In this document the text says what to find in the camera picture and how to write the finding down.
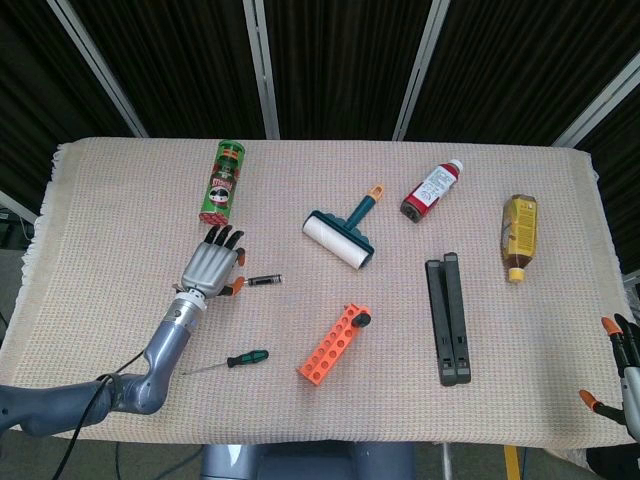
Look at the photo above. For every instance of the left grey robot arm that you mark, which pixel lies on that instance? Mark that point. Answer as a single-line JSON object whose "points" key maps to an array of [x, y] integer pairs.
{"points": [[165, 350]]}

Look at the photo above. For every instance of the white table leg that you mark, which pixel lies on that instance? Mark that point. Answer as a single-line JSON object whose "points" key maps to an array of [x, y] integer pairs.
{"points": [[446, 465]]}

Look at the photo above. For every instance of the black rectangular bars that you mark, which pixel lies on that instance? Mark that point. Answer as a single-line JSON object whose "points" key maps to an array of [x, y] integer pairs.
{"points": [[450, 320]]}

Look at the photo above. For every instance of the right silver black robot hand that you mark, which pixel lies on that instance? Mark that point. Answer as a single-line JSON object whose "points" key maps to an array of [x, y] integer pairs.
{"points": [[632, 395]]}

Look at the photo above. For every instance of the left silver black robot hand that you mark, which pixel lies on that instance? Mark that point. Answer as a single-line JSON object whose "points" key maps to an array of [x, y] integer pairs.
{"points": [[207, 267]]}

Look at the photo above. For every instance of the green black striped screwdriver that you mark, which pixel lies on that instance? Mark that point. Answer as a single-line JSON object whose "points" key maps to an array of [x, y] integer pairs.
{"points": [[247, 358]]}

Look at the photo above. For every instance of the orange screwdriver holder block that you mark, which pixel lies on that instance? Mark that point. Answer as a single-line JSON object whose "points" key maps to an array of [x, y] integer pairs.
{"points": [[309, 374]]}

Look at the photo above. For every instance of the red juice bottle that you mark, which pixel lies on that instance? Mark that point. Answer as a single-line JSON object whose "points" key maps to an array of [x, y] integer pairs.
{"points": [[430, 192]]}

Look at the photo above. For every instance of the black slim precision screwdriver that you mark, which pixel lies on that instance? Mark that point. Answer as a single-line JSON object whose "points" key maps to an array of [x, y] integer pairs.
{"points": [[265, 280]]}

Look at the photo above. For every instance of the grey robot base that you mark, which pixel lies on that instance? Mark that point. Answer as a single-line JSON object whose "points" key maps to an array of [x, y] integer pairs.
{"points": [[300, 465]]}

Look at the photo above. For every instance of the white partition post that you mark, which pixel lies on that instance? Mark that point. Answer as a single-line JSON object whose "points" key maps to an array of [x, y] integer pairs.
{"points": [[600, 105], [15, 205], [261, 70], [418, 70], [99, 70]]}

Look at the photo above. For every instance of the teal lint roller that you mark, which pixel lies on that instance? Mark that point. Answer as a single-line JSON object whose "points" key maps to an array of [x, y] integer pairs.
{"points": [[335, 240]]}

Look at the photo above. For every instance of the green Pringles can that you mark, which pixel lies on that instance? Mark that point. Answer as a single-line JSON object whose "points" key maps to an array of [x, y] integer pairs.
{"points": [[222, 185]]}

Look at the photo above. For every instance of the brown tea bottle yellow label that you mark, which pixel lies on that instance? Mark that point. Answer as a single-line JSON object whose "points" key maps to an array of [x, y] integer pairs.
{"points": [[520, 235]]}

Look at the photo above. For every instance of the beige woven table cloth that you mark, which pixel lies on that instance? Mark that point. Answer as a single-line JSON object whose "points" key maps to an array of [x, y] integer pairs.
{"points": [[125, 225]]}

